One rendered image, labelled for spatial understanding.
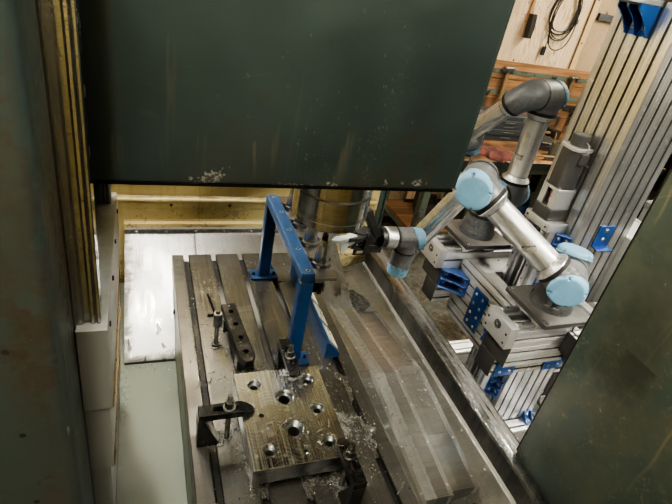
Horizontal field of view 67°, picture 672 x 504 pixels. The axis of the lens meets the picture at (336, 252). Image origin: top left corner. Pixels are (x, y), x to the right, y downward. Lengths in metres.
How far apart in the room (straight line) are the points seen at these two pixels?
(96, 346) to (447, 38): 0.74
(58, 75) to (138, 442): 1.24
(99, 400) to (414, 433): 1.02
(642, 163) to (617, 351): 0.88
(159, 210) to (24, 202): 1.55
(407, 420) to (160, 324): 0.95
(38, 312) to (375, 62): 0.59
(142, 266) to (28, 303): 1.44
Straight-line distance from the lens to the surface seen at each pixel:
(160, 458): 1.69
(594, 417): 1.44
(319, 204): 0.99
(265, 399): 1.33
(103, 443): 1.07
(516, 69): 4.54
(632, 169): 2.04
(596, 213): 2.04
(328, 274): 1.39
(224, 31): 0.79
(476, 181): 1.59
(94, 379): 0.94
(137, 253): 2.15
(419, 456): 1.67
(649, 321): 1.29
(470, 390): 1.81
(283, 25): 0.80
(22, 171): 0.62
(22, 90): 0.59
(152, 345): 1.97
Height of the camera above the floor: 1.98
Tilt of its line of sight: 31 degrees down
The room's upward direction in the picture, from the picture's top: 12 degrees clockwise
